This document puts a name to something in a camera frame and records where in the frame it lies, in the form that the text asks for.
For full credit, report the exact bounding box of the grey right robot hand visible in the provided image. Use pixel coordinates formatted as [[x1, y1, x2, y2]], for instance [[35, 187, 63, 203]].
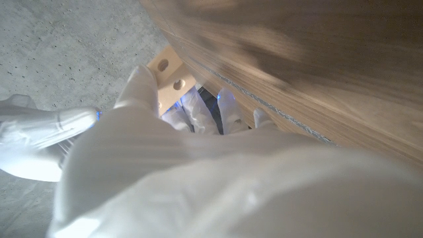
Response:
[[0, 94, 102, 182]]

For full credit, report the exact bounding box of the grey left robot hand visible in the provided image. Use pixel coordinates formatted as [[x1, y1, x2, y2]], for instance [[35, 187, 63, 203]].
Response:
[[47, 64, 423, 238]]

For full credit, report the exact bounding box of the small wooden block with holes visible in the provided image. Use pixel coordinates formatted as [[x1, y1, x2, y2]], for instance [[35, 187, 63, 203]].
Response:
[[147, 45, 198, 116]]

